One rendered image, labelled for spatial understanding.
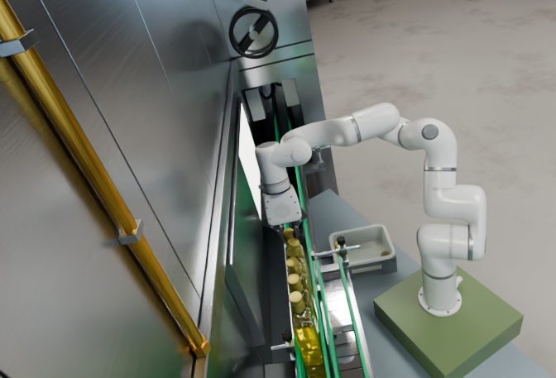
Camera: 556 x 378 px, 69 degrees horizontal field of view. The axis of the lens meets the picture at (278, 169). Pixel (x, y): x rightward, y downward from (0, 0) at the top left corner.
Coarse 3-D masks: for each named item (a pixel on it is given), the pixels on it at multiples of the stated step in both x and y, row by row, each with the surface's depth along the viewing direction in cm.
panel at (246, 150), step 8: (240, 128) 149; (248, 128) 172; (240, 136) 145; (248, 136) 167; (240, 144) 142; (248, 144) 162; (240, 152) 138; (248, 152) 157; (248, 160) 153; (248, 168) 149; (256, 168) 172; (248, 176) 145; (256, 176) 166; (256, 184) 161; (256, 192) 157; (256, 200) 153
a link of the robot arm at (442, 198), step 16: (432, 176) 109; (448, 176) 108; (432, 192) 109; (448, 192) 107; (464, 192) 106; (480, 192) 105; (432, 208) 109; (448, 208) 107; (464, 208) 105; (480, 208) 104; (480, 224) 104; (480, 240) 104; (480, 256) 105
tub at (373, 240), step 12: (360, 228) 158; (372, 228) 158; (384, 228) 156; (336, 240) 160; (348, 240) 161; (360, 240) 161; (372, 240) 161; (384, 240) 156; (348, 252) 159; (360, 252) 158; (372, 252) 156
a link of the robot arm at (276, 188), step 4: (284, 180) 111; (288, 180) 113; (260, 184) 115; (264, 184) 112; (268, 184) 111; (272, 184) 111; (276, 184) 111; (280, 184) 111; (284, 184) 112; (288, 184) 113; (260, 188) 114; (264, 188) 113; (268, 188) 112; (272, 188) 111; (276, 188) 111; (280, 188) 111; (284, 188) 112; (268, 192) 112; (272, 192) 112; (276, 192) 111
